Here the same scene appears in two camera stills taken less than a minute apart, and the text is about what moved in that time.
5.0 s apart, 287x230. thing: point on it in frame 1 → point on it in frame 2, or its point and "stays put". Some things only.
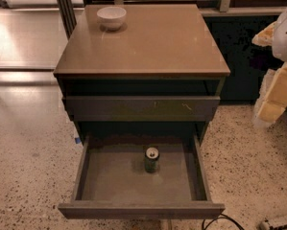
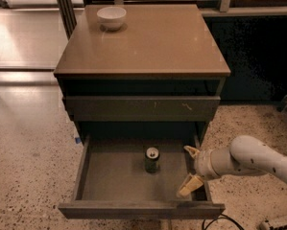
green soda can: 152,160 stays put
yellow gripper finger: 265,37 → 192,150
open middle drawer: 112,182 stays put
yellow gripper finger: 278,91 → 191,183
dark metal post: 65,9 stays put
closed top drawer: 143,108 stays put
